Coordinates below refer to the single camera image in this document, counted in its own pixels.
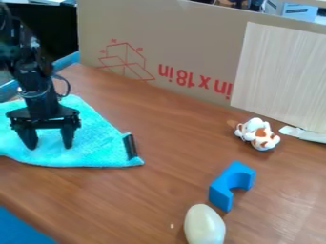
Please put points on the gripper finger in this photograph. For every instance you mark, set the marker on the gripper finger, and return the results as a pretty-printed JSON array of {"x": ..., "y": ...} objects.
[
  {"x": 68, "y": 136},
  {"x": 29, "y": 138}
]

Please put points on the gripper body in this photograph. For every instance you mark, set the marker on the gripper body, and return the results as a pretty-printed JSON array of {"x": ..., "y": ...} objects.
[{"x": 41, "y": 109}]

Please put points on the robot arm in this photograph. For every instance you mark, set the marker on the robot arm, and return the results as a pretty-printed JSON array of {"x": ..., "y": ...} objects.
[{"x": 23, "y": 54}]

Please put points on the turquoise cloth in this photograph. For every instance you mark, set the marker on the turquoise cloth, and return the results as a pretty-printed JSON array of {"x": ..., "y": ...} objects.
[{"x": 91, "y": 139}]

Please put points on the cardboard box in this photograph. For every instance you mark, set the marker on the cardboard box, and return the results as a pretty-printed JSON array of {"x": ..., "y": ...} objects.
[{"x": 186, "y": 41}]

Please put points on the cream toy potato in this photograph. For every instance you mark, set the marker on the cream toy potato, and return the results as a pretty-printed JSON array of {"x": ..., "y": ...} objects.
[{"x": 204, "y": 225}]

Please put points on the blue arch block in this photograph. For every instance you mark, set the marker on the blue arch block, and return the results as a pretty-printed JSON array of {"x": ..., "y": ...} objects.
[{"x": 231, "y": 186}]

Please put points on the white and orange plush dog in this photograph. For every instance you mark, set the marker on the white and orange plush dog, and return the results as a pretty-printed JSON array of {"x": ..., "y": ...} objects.
[{"x": 258, "y": 133}]

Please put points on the light wooden board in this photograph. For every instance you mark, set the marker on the light wooden board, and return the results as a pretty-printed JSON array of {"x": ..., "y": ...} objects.
[{"x": 282, "y": 76}]

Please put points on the beige tape strip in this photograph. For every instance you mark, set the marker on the beige tape strip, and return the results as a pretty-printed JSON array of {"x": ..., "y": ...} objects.
[{"x": 303, "y": 133}]

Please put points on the white box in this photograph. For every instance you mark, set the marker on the white box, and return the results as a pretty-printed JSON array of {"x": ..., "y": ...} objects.
[{"x": 297, "y": 9}]

